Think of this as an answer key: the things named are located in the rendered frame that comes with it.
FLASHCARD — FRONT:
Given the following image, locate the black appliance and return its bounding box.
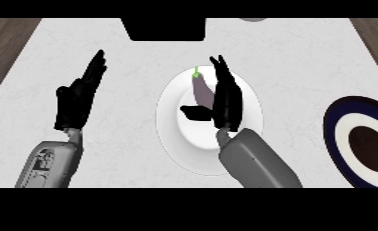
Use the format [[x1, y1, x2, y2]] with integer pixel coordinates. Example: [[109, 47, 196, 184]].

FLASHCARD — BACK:
[[120, 18, 207, 42]]

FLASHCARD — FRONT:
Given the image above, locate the dark blue and white plate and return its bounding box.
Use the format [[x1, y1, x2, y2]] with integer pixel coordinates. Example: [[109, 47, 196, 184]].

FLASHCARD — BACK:
[[322, 95, 378, 189]]

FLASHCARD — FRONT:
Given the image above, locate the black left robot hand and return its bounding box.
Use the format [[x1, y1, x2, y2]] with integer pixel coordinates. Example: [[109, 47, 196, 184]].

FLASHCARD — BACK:
[[53, 49, 109, 132]]

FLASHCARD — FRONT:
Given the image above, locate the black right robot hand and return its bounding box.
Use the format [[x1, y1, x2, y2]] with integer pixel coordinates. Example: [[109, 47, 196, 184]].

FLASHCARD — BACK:
[[179, 54, 245, 133]]

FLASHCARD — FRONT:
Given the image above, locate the white oval plate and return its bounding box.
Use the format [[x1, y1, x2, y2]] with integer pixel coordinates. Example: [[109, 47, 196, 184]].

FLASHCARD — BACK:
[[155, 66, 264, 177]]

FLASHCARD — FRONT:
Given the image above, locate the purple eggplant with green stem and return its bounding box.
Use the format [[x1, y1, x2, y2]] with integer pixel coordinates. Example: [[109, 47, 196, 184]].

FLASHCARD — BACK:
[[189, 65, 217, 111]]

